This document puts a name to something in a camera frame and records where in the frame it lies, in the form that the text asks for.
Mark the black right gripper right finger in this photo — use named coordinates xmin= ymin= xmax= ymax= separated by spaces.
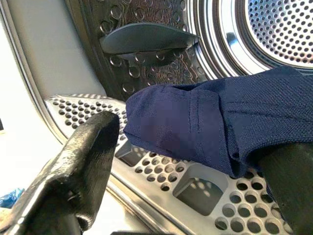
xmin=259 ymin=143 xmax=313 ymax=235

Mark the grey perforated lint filter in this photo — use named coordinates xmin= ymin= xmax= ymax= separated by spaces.
xmin=45 ymin=93 xmax=294 ymax=235

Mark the navy blue garment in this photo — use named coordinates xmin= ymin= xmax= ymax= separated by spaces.
xmin=123 ymin=65 xmax=313 ymax=221

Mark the dark drum paddle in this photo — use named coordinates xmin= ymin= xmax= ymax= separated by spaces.
xmin=99 ymin=22 xmax=201 ymax=56

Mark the white clothes dryer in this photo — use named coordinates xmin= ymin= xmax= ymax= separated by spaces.
xmin=0 ymin=0 xmax=313 ymax=235

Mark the blue crumpled plastic bag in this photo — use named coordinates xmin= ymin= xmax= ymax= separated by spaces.
xmin=0 ymin=188 xmax=25 ymax=209

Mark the perforated steel dryer drum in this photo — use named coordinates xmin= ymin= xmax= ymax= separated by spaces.
xmin=65 ymin=0 xmax=313 ymax=103

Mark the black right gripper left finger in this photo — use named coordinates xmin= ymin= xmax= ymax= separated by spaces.
xmin=0 ymin=111 xmax=120 ymax=235

